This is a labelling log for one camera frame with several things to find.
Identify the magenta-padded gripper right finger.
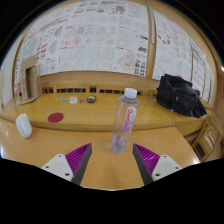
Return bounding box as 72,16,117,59
132,143,184,187

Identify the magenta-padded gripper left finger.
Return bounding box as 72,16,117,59
40,142,93,187

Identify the clear plastic water bottle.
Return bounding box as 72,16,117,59
109,87,141,155

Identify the flat round red coaster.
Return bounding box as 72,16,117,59
47,112,65,124

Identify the wooden chair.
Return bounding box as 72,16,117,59
191,116,224,163

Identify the white ceramic mug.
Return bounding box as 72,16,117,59
15,113,33,139

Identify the black backpack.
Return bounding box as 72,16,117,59
155,73,208,118

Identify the open brown cardboard box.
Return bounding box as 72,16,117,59
18,54,43,106

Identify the printed paper poster group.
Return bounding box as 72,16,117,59
14,0,214,101

